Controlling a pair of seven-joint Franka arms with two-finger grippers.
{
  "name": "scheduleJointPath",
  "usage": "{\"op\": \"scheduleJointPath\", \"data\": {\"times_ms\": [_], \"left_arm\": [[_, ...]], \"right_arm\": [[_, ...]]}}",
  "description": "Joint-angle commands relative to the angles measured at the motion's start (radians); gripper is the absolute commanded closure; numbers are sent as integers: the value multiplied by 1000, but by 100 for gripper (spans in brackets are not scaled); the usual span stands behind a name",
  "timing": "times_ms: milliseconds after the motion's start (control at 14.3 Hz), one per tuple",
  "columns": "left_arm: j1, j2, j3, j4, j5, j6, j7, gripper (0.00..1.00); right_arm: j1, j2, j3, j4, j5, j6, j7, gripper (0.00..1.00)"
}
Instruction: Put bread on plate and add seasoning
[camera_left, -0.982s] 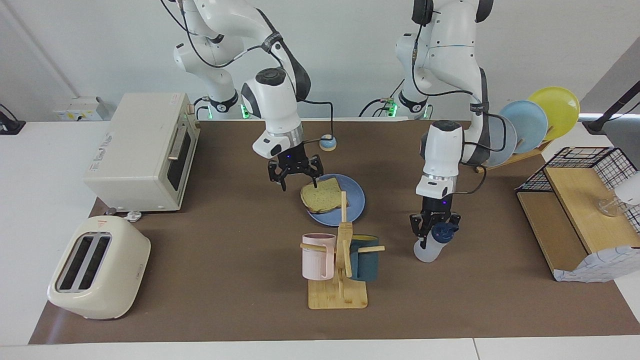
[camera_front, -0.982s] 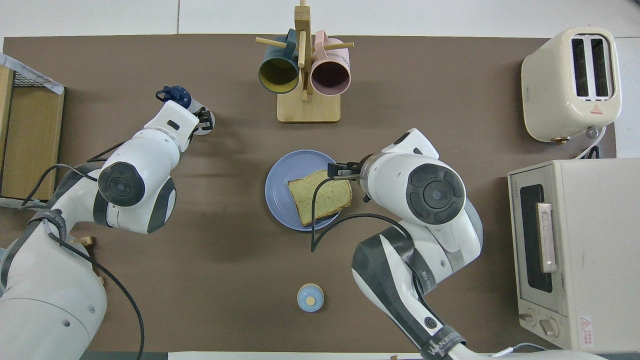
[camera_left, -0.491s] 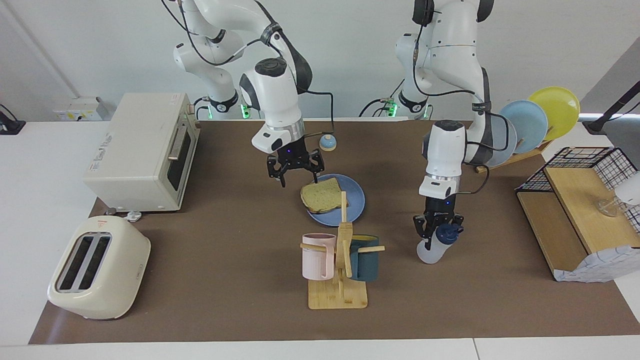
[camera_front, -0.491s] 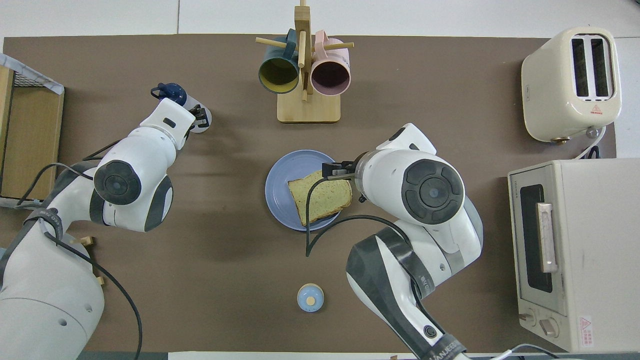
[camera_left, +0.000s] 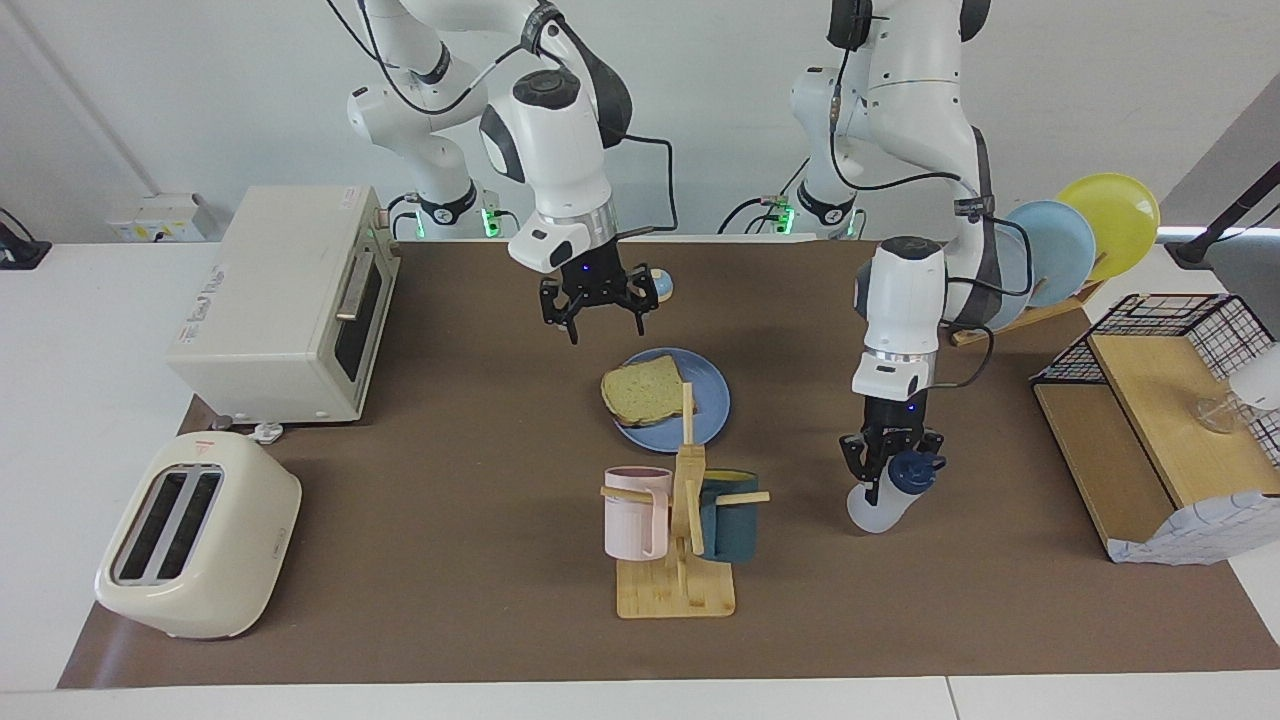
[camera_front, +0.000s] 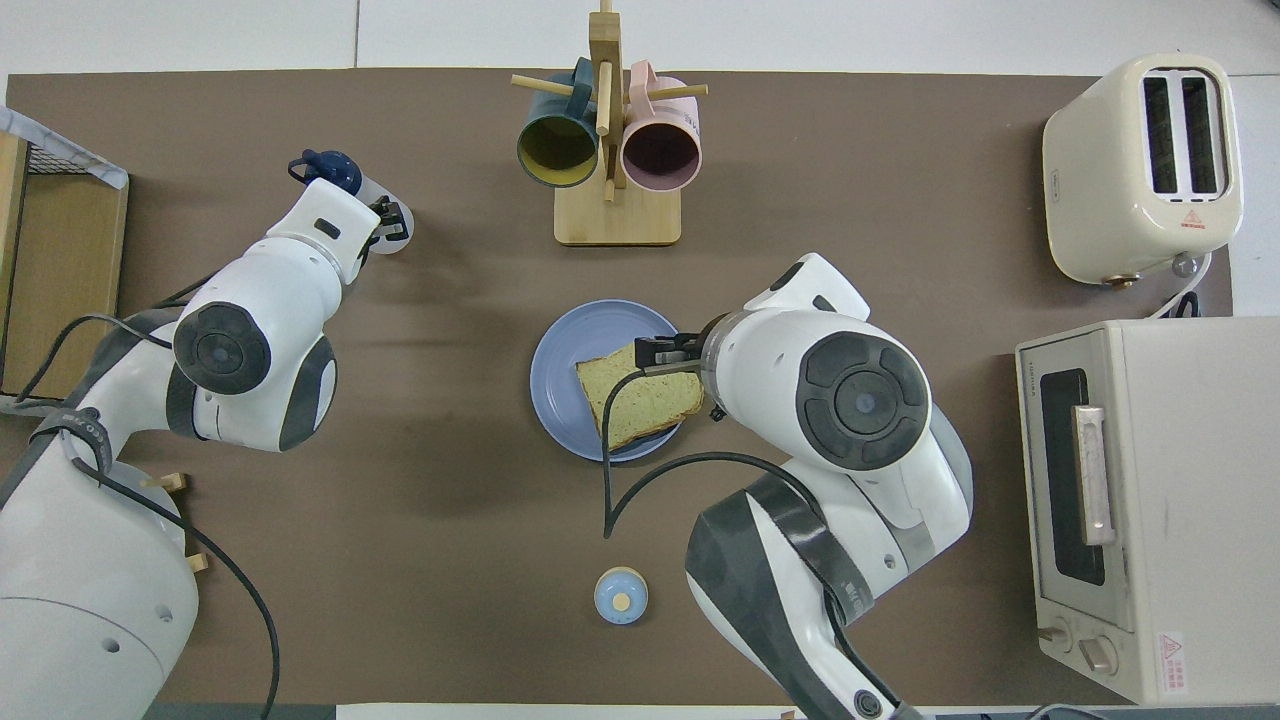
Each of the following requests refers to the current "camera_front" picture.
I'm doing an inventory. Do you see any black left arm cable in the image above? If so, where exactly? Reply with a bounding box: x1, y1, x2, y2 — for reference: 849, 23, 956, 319
15, 270, 281, 720

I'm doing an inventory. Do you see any wooden plate rack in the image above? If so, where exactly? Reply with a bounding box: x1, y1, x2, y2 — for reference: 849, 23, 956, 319
140, 472, 209, 575

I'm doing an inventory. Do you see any white toaster oven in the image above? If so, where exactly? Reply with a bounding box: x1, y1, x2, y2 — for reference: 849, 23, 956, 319
1015, 318, 1280, 706

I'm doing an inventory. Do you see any wooden shelf unit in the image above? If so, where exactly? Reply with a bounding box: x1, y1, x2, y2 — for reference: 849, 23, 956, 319
0, 130, 129, 403

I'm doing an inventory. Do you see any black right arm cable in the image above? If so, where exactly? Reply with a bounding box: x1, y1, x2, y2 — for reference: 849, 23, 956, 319
600, 362, 906, 720

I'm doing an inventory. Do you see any teal mug yellow inside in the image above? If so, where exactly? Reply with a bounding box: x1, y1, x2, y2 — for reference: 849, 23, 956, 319
516, 57, 601, 189

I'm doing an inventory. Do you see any translucent bottle navy cap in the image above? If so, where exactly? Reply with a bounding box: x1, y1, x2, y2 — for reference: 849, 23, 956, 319
288, 150, 414, 255

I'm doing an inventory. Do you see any pink mug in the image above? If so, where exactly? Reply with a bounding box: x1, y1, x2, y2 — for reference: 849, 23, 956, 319
620, 60, 703, 193

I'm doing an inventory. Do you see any blue round plate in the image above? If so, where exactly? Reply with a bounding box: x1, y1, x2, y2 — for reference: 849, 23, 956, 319
530, 299, 691, 463

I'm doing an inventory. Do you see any white checked cloth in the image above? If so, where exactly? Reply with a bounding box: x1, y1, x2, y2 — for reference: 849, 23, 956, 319
0, 105, 131, 191

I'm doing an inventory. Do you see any blue service bell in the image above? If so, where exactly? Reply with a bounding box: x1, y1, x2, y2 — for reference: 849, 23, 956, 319
594, 567, 649, 626

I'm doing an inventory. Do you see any black wire basket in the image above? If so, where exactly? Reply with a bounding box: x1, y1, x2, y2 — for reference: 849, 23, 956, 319
20, 140, 101, 177

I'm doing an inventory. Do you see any wooden mug tree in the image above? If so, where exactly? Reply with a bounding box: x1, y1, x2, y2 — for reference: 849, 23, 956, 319
511, 0, 709, 247

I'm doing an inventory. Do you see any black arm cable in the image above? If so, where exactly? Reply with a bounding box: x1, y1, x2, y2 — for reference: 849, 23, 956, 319
600, 362, 906, 720
15, 270, 281, 720

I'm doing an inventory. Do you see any slice of toast bread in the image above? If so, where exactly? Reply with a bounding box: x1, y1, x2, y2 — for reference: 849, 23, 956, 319
575, 343, 706, 453

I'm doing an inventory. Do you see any brown table mat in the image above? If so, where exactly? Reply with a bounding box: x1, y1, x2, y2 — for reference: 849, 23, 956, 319
0, 68, 1233, 706

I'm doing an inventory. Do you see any cream two-slot toaster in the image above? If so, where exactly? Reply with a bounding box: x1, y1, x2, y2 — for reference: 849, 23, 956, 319
1042, 53, 1244, 286

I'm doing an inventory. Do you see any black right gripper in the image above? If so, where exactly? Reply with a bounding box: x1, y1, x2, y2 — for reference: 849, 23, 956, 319
634, 331, 707, 377

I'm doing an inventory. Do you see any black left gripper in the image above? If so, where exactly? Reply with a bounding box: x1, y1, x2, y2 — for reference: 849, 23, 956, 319
354, 196, 412, 264

